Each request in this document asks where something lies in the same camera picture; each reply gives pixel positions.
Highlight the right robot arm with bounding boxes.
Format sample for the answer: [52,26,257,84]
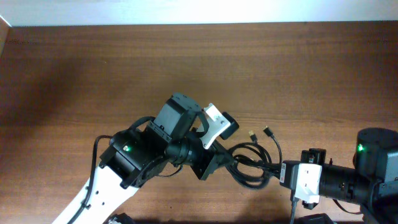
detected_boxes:
[279,128,397,223]

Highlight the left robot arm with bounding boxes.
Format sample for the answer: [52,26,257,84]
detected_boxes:
[54,93,239,223]

